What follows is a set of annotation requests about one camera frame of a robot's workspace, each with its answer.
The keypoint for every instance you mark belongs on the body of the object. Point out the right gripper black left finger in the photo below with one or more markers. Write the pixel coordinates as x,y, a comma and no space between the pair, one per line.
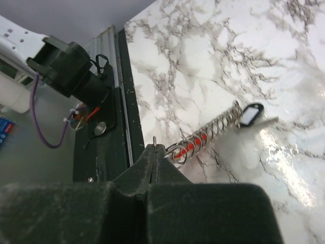
98,212

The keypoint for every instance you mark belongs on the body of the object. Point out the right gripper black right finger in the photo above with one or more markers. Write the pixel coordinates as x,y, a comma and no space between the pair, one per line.
209,213

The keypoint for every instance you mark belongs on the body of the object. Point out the red carabiner keyring with chain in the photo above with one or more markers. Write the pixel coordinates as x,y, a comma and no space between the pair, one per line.
183,151

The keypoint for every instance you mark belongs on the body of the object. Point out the black key tag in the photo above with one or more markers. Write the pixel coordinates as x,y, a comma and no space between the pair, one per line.
252,117

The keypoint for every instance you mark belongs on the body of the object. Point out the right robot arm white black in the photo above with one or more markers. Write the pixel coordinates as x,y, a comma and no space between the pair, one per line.
69,70

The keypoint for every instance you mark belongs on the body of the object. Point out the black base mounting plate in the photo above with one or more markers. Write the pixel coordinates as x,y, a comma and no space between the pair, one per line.
113,140

